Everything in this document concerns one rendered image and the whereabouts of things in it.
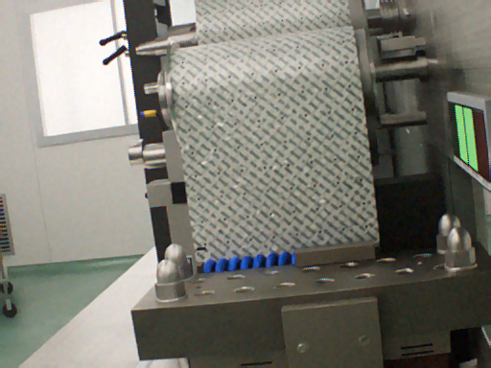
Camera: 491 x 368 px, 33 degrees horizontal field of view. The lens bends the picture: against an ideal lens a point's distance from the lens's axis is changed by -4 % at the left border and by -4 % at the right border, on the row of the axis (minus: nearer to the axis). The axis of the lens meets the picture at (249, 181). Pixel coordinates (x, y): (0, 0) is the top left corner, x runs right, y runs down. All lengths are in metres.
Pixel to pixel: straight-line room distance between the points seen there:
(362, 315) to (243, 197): 0.28
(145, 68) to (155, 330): 0.62
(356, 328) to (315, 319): 0.04
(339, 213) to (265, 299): 0.22
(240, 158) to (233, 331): 0.26
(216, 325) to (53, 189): 6.21
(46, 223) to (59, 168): 0.48
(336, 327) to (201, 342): 0.15
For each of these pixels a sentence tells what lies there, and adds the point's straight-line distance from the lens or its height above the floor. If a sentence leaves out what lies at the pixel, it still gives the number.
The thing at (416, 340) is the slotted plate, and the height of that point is 0.96.
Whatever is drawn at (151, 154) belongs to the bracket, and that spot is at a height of 1.18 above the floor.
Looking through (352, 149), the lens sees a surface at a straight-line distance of 1.09.
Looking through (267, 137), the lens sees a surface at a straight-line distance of 1.09.
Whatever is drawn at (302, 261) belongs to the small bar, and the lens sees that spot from 1.05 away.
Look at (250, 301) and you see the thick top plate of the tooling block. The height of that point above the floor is 1.03.
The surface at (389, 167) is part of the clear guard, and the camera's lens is 2.13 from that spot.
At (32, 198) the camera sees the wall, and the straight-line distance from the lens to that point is 7.19.
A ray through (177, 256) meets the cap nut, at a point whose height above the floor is 1.06.
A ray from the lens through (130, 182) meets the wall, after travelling 6.91.
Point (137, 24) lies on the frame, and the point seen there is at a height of 1.38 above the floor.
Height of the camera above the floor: 1.25
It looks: 6 degrees down
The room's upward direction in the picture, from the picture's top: 7 degrees counter-clockwise
